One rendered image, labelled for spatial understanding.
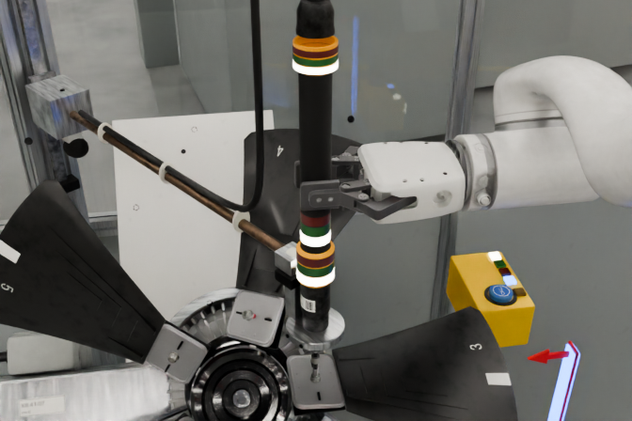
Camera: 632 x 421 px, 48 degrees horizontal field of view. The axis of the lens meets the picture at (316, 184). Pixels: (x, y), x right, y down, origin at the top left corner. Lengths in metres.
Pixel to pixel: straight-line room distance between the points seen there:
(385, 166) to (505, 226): 1.07
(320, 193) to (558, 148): 0.26
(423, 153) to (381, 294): 1.07
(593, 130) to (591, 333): 1.51
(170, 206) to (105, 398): 0.31
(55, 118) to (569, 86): 0.82
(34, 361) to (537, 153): 0.73
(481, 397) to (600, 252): 1.05
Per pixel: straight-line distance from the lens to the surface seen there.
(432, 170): 0.75
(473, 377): 0.99
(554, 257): 1.92
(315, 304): 0.83
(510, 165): 0.77
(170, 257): 1.15
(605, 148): 0.66
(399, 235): 1.71
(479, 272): 1.32
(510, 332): 1.29
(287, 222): 0.93
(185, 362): 0.93
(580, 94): 0.71
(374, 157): 0.77
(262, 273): 0.93
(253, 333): 0.92
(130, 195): 1.17
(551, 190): 0.80
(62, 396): 1.06
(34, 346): 1.10
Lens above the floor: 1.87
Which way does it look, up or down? 31 degrees down
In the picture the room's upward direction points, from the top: straight up
